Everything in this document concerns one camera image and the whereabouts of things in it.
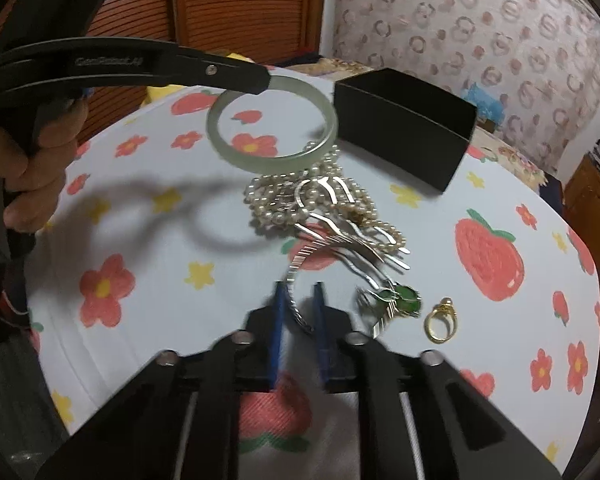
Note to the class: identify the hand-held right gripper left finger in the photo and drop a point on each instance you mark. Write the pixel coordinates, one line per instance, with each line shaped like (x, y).
(278, 340)

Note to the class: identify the pale green jade bangle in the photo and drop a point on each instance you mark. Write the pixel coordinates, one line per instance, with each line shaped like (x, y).
(260, 162)

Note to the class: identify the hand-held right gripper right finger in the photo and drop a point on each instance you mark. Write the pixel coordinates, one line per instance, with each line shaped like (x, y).
(320, 340)

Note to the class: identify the silver hair comb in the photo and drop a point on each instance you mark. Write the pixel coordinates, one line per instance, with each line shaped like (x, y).
(365, 252)
(330, 187)

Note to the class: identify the strawberry print white blanket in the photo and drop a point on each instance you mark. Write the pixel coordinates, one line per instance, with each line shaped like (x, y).
(180, 240)

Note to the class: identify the wooden cabinet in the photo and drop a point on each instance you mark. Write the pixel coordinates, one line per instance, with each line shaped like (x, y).
(592, 210)

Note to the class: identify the wooden louvered wardrobe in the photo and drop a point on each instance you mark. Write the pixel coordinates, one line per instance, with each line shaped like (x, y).
(240, 5)

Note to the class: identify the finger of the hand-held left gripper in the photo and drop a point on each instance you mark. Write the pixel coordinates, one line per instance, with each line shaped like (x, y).
(130, 62)

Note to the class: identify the black jewelry box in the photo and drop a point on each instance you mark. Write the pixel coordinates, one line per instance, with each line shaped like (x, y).
(395, 130)

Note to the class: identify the person's left hand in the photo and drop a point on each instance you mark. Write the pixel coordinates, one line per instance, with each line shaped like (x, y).
(40, 185)

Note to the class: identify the person's dark clothing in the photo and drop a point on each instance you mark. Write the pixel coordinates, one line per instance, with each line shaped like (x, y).
(10, 385)

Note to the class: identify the circle pattern sheer curtain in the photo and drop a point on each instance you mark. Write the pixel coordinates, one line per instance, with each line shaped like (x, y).
(480, 35)

